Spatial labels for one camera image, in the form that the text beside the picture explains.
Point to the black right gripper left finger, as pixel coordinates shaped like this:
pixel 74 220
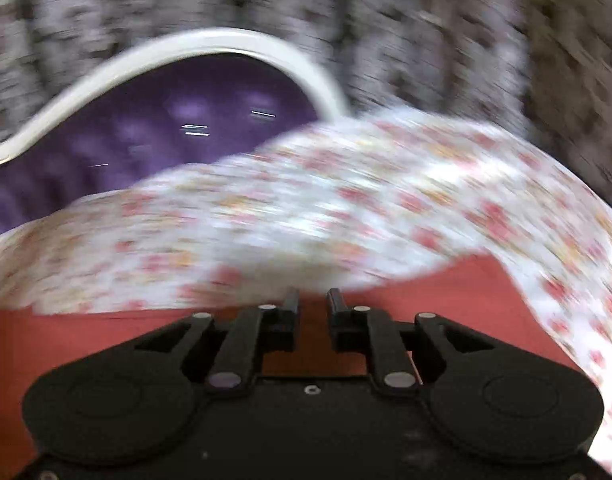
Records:
pixel 255 332

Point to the floral bed sheet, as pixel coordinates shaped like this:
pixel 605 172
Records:
pixel 357 204

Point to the grey damask curtain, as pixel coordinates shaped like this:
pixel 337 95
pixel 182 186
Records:
pixel 540 68

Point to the purple tufted white-framed headboard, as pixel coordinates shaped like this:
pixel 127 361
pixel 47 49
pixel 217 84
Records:
pixel 192 96

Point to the red pants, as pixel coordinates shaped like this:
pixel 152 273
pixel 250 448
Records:
pixel 475 291

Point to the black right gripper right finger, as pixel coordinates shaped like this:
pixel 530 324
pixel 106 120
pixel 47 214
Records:
pixel 372 333

